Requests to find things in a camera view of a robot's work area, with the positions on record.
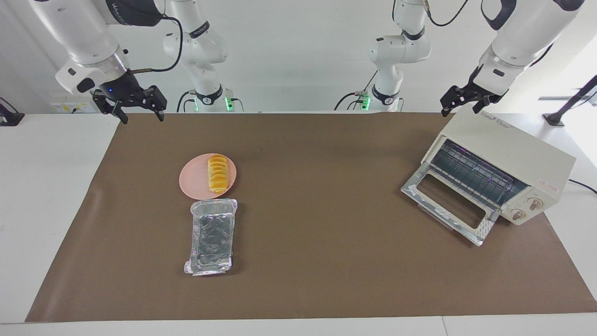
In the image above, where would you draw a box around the yellow sliced bread loaf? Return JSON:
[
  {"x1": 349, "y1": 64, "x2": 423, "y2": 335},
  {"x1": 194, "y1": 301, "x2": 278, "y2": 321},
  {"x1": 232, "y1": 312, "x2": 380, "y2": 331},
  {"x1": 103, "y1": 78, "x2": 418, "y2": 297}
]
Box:
[{"x1": 207, "y1": 155, "x2": 230, "y2": 195}]

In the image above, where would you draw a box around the aluminium foil tray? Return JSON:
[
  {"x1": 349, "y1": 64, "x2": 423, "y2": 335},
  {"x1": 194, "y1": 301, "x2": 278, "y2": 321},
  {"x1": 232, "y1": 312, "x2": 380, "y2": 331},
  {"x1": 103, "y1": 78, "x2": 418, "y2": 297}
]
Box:
[{"x1": 184, "y1": 198, "x2": 238, "y2": 276}]

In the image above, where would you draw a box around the cream toaster oven body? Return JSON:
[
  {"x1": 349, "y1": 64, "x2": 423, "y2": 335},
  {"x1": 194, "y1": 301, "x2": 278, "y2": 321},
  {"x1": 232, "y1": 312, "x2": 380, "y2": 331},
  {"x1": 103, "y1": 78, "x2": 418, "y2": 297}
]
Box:
[{"x1": 421, "y1": 104, "x2": 576, "y2": 226}]

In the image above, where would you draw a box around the glass oven door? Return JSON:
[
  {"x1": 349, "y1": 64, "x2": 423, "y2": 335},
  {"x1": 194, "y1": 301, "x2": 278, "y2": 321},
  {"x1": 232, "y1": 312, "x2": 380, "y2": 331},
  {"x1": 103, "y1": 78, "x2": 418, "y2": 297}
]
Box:
[{"x1": 400, "y1": 169, "x2": 500, "y2": 247}]

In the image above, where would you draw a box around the pink round plate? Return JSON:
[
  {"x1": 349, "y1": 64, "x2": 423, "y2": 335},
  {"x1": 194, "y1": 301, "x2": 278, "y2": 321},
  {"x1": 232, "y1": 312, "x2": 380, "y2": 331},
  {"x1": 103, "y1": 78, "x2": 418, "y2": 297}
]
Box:
[{"x1": 179, "y1": 153, "x2": 237, "y2": 200}]

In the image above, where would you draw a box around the black table clamp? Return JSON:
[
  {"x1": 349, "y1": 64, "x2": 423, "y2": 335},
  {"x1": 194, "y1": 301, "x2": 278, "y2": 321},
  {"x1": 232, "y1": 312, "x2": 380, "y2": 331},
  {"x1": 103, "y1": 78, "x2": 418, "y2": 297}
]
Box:
[{"x1": 0, "y1": 97, "x2": 25, "y2": 126}]

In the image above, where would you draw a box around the brown table mat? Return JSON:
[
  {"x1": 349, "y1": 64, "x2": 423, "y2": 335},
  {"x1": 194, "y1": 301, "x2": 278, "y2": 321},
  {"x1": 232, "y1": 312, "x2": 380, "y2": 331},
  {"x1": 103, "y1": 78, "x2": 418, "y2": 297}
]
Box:
[{"x1": 25, "y1": 111, "x2": 597, "y2": 323}]

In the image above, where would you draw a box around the black base cable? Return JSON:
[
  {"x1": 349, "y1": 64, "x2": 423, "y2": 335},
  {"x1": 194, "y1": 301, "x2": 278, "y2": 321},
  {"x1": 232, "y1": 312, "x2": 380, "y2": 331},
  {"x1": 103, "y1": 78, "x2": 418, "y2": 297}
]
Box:
[
  {"x1": 333, "y1": 70, "x2": 379, "y2": 112},
  {"x1": 176, "y1": 91, "x2": 196, "y2": 112}
]

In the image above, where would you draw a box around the white wall power strip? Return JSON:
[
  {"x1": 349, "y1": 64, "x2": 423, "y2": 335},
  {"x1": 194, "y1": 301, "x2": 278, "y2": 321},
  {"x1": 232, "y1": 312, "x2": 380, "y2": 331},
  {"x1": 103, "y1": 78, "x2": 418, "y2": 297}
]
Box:
[{"x1": 50, "y1": 100, "x2": 94, "y2": 114}]

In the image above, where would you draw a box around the wire oven rack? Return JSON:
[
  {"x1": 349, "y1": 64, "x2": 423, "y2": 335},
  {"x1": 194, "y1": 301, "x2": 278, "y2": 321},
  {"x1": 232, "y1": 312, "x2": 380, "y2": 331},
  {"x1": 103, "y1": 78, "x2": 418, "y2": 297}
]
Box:
[{"x1": 429, "y1": 140, "x2": 528, "y2": 206}]

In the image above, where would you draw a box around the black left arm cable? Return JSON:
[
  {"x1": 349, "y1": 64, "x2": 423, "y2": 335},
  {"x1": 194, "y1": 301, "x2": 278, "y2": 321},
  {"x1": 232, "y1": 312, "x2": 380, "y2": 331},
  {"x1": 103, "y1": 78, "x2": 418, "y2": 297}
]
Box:
[{"x1": 423, "y1": 0, "x2": 470, "y2": 28}]

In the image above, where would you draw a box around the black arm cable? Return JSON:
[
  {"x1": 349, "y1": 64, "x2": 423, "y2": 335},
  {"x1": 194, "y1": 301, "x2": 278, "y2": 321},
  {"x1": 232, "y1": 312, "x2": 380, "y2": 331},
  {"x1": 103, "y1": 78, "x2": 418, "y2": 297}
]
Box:
[
  {"x1": 128, "y1": 14, "x2": 184, "y2": 73},
  {"x1": 423, "y1": 0, "x2": 470, "y2": 28}
]

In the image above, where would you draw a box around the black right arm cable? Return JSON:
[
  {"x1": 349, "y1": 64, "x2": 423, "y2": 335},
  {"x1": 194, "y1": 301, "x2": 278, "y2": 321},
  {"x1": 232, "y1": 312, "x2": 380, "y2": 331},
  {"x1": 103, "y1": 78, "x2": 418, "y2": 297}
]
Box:
[{"x1": 128, "y1": 14, "x2": 184, "y2": 73}]

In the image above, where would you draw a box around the black camera stand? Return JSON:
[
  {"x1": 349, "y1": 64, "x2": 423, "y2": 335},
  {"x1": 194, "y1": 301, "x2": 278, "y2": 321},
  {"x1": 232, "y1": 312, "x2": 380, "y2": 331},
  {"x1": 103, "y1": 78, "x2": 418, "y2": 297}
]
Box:
[{"x1": 543, "y1": 75, "x2": 597, "y2": 127}]

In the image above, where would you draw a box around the black oven power cord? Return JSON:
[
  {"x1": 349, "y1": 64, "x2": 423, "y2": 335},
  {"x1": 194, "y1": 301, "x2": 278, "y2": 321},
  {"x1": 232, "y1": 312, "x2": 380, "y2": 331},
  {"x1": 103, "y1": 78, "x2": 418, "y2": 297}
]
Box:
[{"x1": 568, "y1": 179, "x2": 597, "y2": 195}]

